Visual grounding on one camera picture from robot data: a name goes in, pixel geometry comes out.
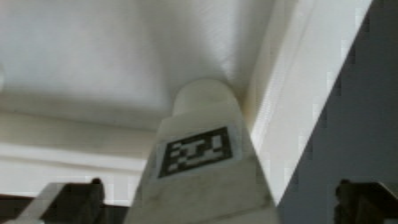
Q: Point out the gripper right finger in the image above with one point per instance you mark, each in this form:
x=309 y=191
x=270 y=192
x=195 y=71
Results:
x=366 y=203

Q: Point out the white square table top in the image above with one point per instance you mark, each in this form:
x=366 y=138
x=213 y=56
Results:
x=99 y=56

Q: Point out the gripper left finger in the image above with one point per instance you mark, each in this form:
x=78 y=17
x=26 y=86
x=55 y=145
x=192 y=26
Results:
x=66 y=204

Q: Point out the white table leg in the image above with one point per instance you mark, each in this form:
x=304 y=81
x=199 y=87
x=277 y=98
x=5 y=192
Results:
x=202 y=185

